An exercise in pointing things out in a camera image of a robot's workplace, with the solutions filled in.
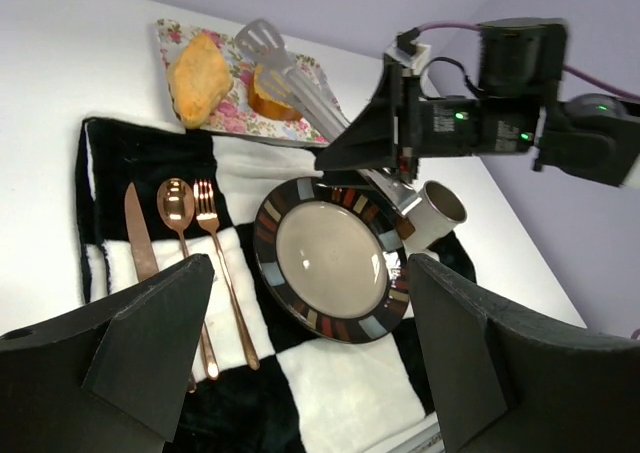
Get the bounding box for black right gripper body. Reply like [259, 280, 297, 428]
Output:
[382, 55, 542, 181]

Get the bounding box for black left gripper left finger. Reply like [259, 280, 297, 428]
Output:
[1, 254, 214, 452]

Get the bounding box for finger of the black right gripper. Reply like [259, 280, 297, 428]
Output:
[315, 67, 400, 171]

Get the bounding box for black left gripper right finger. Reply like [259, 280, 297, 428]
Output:
[408, 254, 639, 452]

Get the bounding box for silver metal serving tongs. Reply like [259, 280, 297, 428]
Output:
[235, 18, 421, 217]

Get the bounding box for round toasted bread piece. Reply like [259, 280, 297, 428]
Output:
[248, 64, 302, 121]

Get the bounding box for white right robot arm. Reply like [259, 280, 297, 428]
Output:
[316, 18, 639, 187]

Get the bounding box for long golden bread roll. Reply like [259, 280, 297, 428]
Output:
[167, 32, 233, 129]

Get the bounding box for grey ceramic cup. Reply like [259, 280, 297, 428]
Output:
[404, 180, 467, 253]

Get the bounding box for dark rimmed ceramic plate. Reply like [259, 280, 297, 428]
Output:
[254, 176, 409, 344]

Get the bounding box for copper table knife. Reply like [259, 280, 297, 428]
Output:
[124, 182, 159, 282]

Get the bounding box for floral rectangular tray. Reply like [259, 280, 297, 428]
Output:
[156, 19, 327, 145]

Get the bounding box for copper fork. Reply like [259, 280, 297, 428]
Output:
[193, 179, 260, 370]

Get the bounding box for black white checkered cloth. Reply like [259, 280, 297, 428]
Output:
[74, 116, 477, 453]

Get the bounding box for copper spoon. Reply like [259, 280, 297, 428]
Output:
[156, 178, 220, 380]

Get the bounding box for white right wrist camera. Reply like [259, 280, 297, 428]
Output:
[395, 27, 431, 76]

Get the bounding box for aluminium front rail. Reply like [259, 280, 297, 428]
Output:
[389, 414, 445, 453]

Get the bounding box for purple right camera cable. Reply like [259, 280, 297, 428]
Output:
[418, 19, 640, 102]

